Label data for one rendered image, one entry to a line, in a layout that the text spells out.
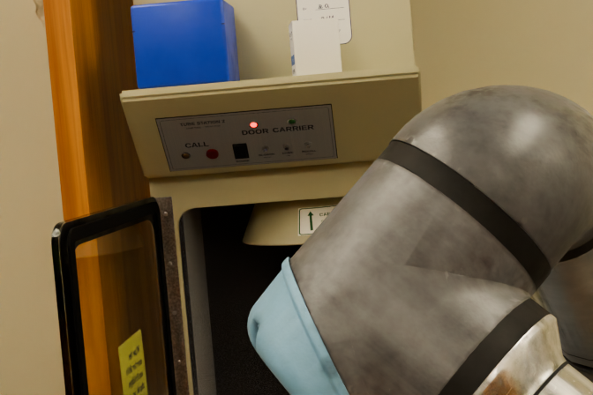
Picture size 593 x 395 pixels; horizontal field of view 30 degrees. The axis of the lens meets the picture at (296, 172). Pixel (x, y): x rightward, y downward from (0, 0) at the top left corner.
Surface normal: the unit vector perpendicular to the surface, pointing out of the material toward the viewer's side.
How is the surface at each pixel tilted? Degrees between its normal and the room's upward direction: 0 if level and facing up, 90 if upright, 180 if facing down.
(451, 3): 90
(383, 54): 90
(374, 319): 71
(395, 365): 81
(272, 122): 135
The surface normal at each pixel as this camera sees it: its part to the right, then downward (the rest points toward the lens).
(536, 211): 0.42, 0.07
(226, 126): 0.01, 0.74
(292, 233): -0.31, -0.33
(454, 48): -0.07, 0.06
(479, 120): -0.11, -0.69
